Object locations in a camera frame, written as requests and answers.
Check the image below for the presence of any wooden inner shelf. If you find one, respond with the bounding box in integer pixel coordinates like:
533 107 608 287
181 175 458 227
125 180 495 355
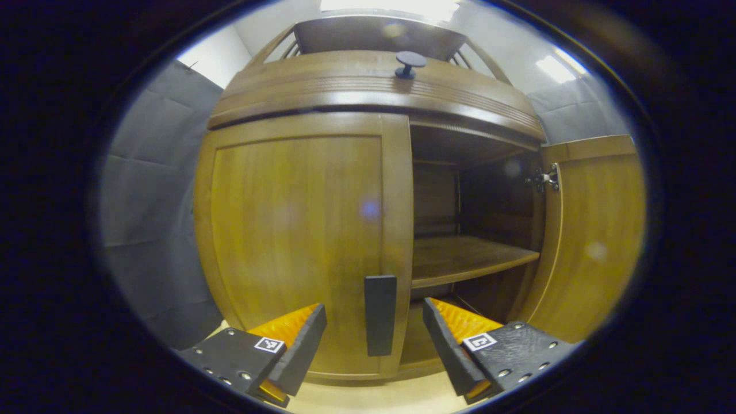
411 235 541 289

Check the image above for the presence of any black drawer knob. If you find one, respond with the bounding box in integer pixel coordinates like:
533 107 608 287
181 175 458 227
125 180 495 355
394 51 428 80

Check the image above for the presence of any wooden drawer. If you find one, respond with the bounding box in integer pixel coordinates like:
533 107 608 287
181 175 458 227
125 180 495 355
208 51 546 141

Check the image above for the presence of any large ceiling light panel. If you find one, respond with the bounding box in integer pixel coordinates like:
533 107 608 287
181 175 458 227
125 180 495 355
319 0 461 22

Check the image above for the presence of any wooden cabinet door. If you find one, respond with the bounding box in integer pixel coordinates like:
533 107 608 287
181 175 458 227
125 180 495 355
517 135 646 344
194 112 415 380

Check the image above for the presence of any metal door hinge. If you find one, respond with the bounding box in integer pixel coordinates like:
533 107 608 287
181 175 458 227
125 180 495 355
524 164 560 193

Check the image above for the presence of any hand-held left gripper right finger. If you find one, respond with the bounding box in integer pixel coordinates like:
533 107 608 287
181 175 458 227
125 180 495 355
423 297 578 405

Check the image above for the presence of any small ceiling light panel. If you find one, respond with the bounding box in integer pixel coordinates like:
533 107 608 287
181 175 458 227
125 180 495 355
536 48 588 85

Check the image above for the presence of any black door handle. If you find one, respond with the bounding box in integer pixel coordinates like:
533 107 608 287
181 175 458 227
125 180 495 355
365 275 397 357

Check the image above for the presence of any wooden double-door shoe cabinet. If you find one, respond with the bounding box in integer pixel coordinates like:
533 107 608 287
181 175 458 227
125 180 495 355
194 14 646 381

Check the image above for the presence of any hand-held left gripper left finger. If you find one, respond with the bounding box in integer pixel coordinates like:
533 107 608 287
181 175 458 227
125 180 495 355
177 303 328 408

